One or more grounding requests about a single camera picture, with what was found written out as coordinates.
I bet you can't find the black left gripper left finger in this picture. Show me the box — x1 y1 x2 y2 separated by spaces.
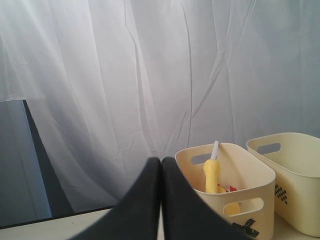
72 157 161 240

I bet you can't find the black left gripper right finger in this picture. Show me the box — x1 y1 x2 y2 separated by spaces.
161 157 240 240

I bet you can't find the headless yellow rubber chicken body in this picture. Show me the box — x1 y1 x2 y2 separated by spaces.
217 184 241 216

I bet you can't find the rubber chicken head with tube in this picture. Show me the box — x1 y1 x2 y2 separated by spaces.
203 140 220 194

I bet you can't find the cream bin marked X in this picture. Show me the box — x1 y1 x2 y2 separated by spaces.
175 142 276 240

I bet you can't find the black box behind table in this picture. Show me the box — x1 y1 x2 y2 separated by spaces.
0 100 74 229

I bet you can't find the cream bin marked O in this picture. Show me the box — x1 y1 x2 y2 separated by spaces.
246 132 320 237

